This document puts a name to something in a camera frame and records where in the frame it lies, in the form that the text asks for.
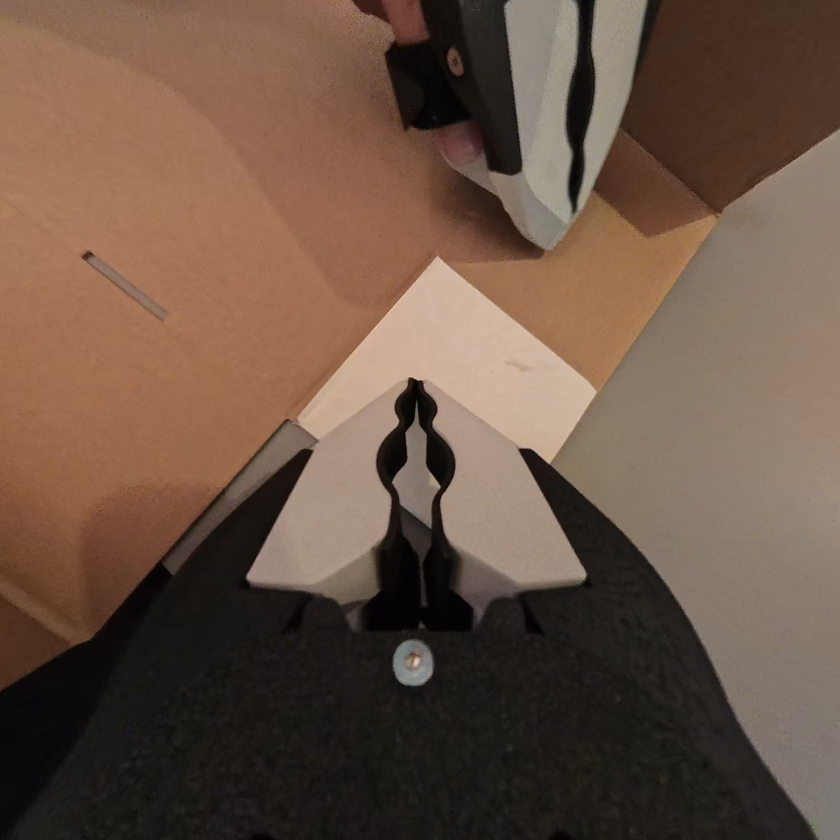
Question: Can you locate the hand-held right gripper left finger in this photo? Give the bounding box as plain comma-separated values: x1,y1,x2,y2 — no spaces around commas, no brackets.
246,377,424,631

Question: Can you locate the brown cardboard box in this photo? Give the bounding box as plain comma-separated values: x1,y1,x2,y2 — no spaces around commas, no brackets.
0,0,840,690

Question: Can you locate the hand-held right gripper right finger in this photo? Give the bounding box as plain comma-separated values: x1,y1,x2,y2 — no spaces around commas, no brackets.
415,379,588,632

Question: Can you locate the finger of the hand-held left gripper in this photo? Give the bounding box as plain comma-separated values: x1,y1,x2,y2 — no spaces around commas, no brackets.
567,0,660,221
453,0,585,252

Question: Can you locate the person's left hand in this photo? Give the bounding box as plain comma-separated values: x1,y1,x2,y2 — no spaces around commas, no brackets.
369,0,485,166

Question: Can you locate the white flat panel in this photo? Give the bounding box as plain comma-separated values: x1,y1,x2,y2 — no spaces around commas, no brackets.
161,256,598,575

